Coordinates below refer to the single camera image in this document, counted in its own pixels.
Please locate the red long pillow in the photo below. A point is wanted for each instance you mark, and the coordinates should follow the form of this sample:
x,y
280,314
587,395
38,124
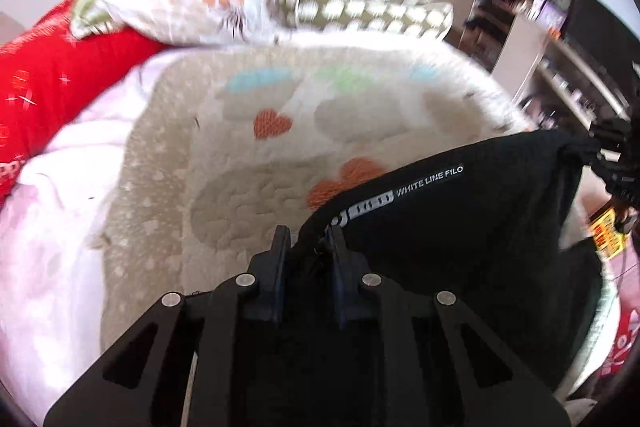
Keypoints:
x,y
48,77

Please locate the white bed sheet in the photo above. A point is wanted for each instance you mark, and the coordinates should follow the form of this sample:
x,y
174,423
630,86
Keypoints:
x,y
52,289

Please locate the black pants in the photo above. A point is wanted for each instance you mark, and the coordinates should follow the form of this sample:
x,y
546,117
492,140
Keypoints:
x,y
483,221

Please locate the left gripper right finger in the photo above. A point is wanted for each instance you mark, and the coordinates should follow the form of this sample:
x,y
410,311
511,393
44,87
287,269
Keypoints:
x,y
435,362

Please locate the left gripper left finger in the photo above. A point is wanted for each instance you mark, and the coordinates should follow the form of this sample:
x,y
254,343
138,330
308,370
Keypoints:
x,y
173,366

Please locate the yellow red box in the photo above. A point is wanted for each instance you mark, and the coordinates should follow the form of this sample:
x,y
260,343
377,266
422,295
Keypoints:
x,y
610,229

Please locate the white open shelf unit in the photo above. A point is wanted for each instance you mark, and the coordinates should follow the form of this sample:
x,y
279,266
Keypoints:
x,y
564,63

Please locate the patchwork heart quilt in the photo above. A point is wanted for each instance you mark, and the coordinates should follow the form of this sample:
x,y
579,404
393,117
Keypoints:
x,y
234,144

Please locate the green white dotted pillow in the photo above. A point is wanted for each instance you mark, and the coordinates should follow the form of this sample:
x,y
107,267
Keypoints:
x,y
413,18

